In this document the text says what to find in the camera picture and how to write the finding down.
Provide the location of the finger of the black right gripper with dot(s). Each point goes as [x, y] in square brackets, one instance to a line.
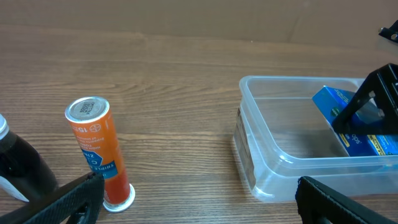
[381, 87]

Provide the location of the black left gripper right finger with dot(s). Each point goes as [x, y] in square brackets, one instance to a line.
[318, 203]

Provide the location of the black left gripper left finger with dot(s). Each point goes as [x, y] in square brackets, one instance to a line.
[79, 201]

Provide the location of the blue VapoDrops box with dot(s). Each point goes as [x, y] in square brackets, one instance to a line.
[331, 101]

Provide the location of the clear plastic container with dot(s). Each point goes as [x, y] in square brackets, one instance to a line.
[282, 136]

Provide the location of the dark bottle white cap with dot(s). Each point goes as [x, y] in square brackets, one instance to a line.
[24, 174]

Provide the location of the orange vitamin tube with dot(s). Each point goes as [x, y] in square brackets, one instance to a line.
[92, 123]

